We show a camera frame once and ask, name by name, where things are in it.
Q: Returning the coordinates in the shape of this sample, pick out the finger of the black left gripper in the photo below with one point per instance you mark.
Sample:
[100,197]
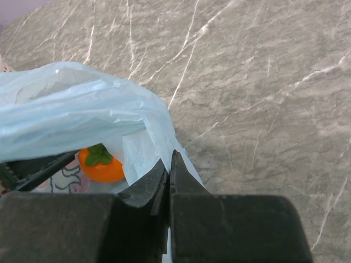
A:
[26,175]

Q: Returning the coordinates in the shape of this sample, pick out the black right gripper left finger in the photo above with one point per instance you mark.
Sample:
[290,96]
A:
[130,226]

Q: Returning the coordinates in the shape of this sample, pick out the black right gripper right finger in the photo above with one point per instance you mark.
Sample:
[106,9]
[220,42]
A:
[231,228]

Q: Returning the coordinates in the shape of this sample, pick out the light blue printed plastic bag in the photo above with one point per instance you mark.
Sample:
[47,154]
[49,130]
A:
[67,106]

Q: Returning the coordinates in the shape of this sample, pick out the orange persimmon fruit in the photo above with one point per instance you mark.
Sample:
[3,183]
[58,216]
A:
[99,165]

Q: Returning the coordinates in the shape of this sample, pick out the white plastic fruit basket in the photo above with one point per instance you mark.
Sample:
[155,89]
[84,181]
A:
[4,67]

